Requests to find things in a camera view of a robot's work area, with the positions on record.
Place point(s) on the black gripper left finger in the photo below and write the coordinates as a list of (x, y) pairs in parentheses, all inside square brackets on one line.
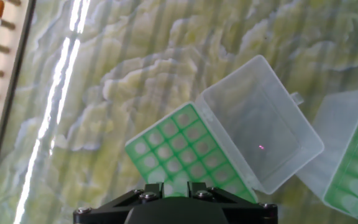
[(113, 213)]

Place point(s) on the clear tip box green rack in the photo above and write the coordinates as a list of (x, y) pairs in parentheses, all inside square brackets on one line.
[(331, 140), (259, 124)]

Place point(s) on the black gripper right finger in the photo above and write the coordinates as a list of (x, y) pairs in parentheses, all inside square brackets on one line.
[(247, 213)]

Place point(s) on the green marble pattern mat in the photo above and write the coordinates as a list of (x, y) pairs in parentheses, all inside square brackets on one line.
[(120, 77)]

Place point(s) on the wooden shape puzzle board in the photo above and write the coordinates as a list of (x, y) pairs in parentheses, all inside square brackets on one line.
[(2, 77)]

